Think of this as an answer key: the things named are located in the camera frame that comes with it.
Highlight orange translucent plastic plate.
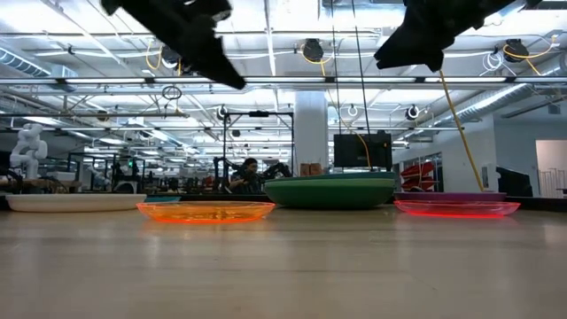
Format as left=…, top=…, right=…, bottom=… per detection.
left=136, top=200, right=276, bottom=224

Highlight silver ventilation duct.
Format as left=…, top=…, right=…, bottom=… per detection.
left=436, top=82, right=567, bottom=129

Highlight person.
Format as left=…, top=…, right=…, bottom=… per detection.
left=228, top=157, right=267, bottom=195

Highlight white plastic plate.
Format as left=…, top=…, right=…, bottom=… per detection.
left=4, top=193, right=148, bottom=214

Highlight black computer case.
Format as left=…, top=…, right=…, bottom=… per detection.
left=333, top=131, right=393, bottom=170

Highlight large dark green plastic plate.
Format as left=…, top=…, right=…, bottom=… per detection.
left=264, top=183, right=397, bottom=211

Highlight white robot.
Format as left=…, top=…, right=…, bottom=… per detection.
left=9, top=122, right=49, bottom=181

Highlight pink translucent plastic plate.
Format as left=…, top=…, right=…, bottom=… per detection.
left=393, top=199, right=522, bottom=220

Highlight purple plastic plate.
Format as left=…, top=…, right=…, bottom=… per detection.
left=392, top=191, right=508, bottom=203

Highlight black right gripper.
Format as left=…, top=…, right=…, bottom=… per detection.
left=374, top=0, right=519, bottom=73

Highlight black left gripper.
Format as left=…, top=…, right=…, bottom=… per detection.
left=100, top=0, right=247, bottom=90

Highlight black metal table frame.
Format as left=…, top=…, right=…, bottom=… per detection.
left=0, top=192, right=567, bottom=212

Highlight thin black hanging cable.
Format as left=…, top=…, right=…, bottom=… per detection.
left=330, top=0, right=341, bottom=135

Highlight brown cardboard boxes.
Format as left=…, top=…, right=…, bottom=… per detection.
left=299, top=162, right=324, bottom=177

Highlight white square column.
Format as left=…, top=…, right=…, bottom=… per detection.
left=294, top=90, right=330, bottom=176

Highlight black metal rig frame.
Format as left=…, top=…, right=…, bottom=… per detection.
left=222, top=110, right=295, bottom=194

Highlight yellow cable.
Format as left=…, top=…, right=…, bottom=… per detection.
left=438, top=69, right=485, bottom=193

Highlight red folded object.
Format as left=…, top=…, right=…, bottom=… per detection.
left=400, top=160, right=438, bottom=194

